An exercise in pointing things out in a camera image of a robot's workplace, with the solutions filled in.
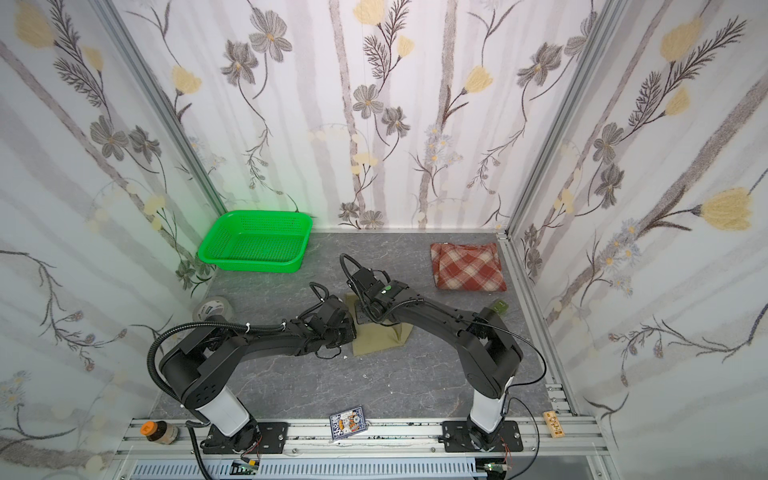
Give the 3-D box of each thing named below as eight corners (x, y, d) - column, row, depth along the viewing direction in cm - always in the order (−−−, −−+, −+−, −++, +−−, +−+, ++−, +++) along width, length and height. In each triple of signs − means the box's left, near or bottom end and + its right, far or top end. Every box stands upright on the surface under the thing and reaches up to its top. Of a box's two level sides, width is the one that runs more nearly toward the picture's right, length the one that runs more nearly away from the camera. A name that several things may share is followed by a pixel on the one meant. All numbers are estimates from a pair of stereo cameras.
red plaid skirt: (435, 290, 105) (437, 285, 102) (430, 248, 118) (431, 242, 115) (504, 291, 105) (508, 286, 102) (492, 248, 118) (494, 243, 115)
